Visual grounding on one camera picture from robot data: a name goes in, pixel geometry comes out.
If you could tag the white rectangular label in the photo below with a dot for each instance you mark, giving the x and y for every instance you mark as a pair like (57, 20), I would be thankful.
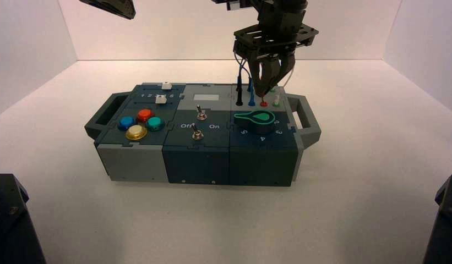
(206, 97)

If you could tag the green push button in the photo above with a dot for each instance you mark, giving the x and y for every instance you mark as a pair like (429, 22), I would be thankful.
(155, 124)

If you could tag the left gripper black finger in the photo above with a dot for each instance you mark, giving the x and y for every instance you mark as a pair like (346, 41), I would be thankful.
(112, 6)

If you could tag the metal toggle switch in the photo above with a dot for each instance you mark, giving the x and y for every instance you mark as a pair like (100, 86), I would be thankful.
(197, 134)
(201, 114)

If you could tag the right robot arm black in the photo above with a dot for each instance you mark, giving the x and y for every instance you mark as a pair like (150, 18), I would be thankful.
(284, 4)

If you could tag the green rotary knob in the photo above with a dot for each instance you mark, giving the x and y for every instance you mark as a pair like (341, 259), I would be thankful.
(256, 122)

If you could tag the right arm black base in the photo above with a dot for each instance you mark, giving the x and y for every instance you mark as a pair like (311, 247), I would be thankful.
(444, 226)

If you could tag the blue push button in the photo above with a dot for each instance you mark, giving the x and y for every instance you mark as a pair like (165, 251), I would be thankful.
(126, 123)

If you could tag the grey and teal task box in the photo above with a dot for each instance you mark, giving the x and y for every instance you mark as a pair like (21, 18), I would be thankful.
(196, 160)

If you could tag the red push button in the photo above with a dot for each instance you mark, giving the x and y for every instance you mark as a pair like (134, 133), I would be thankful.
(145, 115)

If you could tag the white slider knob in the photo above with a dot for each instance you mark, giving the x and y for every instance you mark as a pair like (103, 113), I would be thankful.
(160, 99)
(167, 85)

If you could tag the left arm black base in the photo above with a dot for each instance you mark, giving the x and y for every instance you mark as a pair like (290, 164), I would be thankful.
(10, 226)

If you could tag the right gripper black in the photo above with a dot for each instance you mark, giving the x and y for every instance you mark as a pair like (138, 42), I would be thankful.
(273, 38)

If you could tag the yellow push button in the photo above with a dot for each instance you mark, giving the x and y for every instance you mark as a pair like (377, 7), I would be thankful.
(136, 132)

